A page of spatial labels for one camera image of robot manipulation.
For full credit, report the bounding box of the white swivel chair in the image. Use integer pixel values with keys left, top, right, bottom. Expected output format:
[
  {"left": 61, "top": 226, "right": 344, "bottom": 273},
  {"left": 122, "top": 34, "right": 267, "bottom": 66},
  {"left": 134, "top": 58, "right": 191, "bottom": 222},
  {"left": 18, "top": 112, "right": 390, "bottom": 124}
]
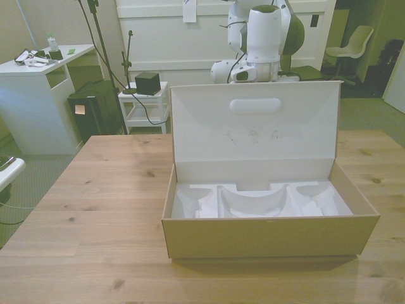
[{"left": 322, "top": 25, "right": 375, "bottom": 86}]

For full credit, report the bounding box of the white controller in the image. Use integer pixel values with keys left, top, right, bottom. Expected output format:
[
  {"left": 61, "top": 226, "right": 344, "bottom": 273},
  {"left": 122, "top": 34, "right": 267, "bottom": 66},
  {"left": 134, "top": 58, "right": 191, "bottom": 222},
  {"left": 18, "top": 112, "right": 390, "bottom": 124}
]
[{"left": 23, "top": 56, "right": 49, "bottom": 68}]

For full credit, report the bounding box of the black microphone stand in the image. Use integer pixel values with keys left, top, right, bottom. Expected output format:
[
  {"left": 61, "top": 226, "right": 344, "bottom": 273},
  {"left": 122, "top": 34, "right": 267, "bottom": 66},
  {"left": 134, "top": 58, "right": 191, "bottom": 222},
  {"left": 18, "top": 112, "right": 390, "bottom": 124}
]
[{"left": 121, "top": 30, "right": 139, "bottom": 96}]

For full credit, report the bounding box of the black cube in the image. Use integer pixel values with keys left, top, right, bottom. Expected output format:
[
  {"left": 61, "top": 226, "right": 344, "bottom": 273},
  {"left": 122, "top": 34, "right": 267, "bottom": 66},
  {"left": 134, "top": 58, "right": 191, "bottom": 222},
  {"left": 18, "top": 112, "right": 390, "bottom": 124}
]
[{"left": 134, "top": 72, "right": 160, "bottom": 95}]

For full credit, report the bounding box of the clear plastic bottle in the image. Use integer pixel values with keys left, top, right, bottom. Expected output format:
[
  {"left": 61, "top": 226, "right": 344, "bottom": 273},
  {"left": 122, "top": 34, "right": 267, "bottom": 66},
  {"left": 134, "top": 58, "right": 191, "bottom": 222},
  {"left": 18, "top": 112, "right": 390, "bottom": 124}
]
[{"left": 47, "top": 32, "right": 60, "bottom": 53}]

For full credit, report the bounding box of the black cable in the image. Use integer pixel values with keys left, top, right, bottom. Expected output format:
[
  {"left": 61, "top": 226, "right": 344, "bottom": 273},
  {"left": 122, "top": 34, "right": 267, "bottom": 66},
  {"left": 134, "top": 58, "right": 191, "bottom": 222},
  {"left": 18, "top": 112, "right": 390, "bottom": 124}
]
[{"left": 127, "top": 82, "right": 165, "bottom": 125}]

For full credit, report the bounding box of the white paper sheet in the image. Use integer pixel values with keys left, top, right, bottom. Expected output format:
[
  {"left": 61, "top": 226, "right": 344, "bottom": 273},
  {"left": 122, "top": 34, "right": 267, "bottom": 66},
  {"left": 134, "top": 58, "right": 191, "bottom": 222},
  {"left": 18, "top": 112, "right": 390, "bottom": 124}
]
[{"left": 182, "top": 0, "right": 197, "bottom": 23}]

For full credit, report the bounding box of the white desk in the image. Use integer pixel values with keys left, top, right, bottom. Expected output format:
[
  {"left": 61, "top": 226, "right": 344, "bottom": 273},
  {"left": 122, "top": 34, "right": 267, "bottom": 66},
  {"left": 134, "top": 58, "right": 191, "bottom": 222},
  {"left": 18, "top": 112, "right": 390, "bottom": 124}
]
[{"left": 0, "top": 44, "right": 105, "bottom": 156}]

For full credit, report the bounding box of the small white stool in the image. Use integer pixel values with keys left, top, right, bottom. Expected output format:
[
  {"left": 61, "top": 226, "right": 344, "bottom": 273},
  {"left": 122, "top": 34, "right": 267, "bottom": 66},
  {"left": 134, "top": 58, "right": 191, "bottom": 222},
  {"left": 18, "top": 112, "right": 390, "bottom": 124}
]
[{"left": 118, "top": 81, "right": 170, "bottom": 134}]

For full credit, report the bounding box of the brown cardboard box with lid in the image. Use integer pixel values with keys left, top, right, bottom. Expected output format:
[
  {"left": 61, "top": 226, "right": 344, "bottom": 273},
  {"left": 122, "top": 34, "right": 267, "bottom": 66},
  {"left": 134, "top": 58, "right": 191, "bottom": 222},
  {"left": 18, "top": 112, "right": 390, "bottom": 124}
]
[{"left": 161, "top": 79, "right": 380, "bottom": 261}]

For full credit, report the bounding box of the black computer tower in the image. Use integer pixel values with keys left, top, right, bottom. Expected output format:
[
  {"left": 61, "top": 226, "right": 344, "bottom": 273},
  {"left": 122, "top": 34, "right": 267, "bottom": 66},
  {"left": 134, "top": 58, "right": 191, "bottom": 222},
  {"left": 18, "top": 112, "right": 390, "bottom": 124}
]
[{"left": 66, "top": 80, "right": 125, "bottom": 144}]

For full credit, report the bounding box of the white moulded box insert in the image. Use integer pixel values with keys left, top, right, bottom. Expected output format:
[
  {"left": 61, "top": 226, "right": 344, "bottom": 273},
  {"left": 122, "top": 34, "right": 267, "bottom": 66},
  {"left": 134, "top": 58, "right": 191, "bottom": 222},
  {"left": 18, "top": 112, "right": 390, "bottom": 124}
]
[{"left": 171, "top": 181, "right": 353, "bottom": 220}]

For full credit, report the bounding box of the black tripod stand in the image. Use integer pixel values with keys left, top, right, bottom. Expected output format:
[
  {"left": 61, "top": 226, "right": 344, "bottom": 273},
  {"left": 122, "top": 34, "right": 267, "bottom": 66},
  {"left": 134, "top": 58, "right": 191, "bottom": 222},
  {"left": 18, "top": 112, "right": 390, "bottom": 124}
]
[{"left": 73, "top": 0, "right": 129, "bottom": 136}]

